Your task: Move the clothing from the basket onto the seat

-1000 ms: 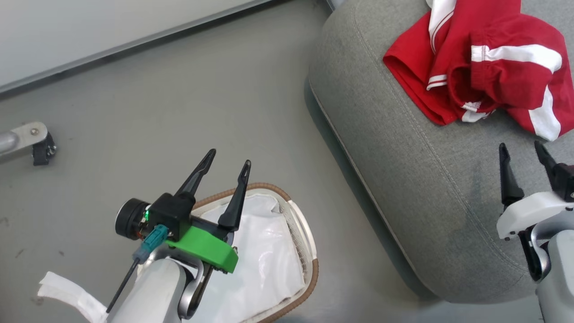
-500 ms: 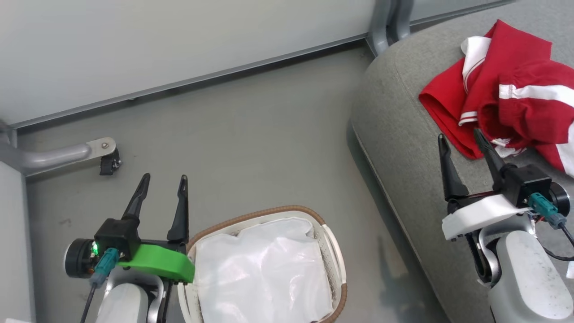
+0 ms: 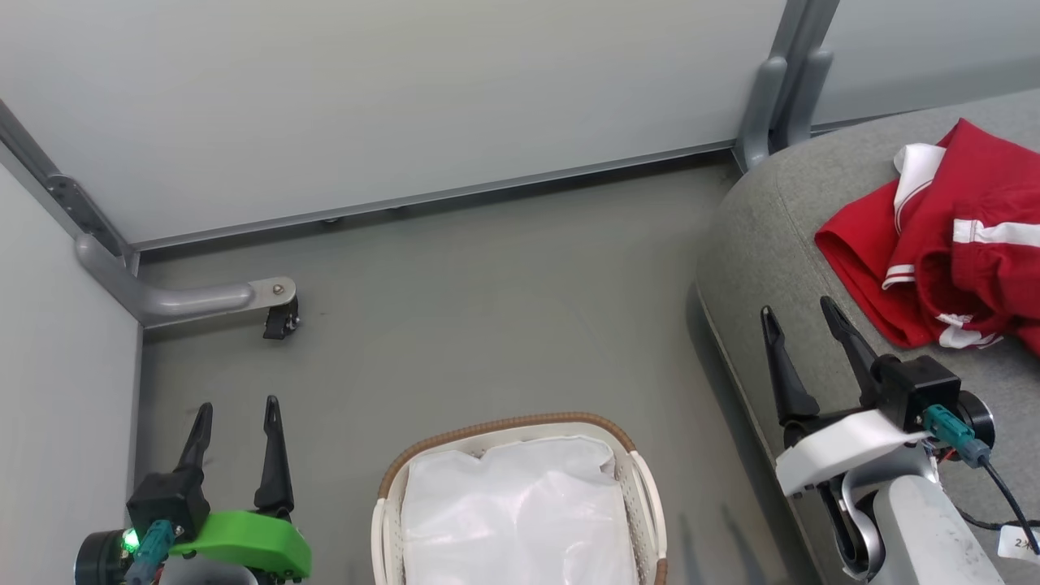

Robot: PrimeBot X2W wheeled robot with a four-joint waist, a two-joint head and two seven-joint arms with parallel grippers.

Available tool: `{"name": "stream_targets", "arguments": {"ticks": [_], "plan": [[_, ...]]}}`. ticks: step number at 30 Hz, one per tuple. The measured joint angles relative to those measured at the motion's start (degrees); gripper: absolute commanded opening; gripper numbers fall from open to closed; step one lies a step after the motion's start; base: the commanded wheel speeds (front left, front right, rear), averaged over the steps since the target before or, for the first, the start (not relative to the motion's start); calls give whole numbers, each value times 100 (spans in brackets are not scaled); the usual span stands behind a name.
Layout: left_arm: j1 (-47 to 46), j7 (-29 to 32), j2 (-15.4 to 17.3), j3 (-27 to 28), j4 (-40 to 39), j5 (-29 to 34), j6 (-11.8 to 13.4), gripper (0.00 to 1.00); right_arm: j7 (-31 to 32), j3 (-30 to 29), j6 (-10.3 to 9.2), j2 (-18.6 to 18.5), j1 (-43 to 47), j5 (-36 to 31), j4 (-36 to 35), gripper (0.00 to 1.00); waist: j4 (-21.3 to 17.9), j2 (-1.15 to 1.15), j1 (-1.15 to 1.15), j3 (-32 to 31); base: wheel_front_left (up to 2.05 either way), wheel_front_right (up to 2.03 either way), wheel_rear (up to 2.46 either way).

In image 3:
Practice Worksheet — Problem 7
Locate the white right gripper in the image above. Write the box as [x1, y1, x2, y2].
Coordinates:
[760, 297, 927, 498]

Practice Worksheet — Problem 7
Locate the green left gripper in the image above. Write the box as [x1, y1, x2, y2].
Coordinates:
[169, 396, 312, 579]

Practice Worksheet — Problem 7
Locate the red and white garment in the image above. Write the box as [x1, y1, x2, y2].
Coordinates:
[814, 119, 1040, 357]

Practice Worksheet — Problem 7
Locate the grey fabric sofa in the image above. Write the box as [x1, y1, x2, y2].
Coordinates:
[696, 89, 1040, 585]

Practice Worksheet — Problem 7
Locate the black caster wheel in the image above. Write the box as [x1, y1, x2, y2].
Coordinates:
[262, 297, 301, 340]

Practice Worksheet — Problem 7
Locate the white wicker-rimmed laundry basket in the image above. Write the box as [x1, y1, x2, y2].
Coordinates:
[371, 412, 669, 585]

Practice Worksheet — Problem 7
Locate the grey metal partition foot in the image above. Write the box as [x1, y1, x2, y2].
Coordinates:
[75, 234, 297, 326]

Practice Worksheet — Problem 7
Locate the white basket liner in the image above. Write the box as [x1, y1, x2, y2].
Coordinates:
[401, 436, 639, 585]

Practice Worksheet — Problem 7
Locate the teal plug left camera cable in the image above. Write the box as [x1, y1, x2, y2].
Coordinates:
[123, 520, 176, 585]

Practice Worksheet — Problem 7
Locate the teal plug camera cable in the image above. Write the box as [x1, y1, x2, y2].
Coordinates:
[123, 520, 176, 585]
[923, 405, 1034, 533]

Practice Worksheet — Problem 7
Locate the teal plug right camera cable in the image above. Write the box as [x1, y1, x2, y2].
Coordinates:
[923, 405, 1034, 533]

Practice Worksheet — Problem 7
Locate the white cable label tag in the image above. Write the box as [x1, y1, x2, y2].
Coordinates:
[998, 524, 1040, 566]

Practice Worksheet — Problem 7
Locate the grey partition post with bracket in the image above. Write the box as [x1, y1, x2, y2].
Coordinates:
[0, 99, 139, 269]

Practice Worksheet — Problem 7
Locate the grey partition bottom rail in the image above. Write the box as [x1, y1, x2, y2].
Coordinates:
[134, 142, 736, 249]

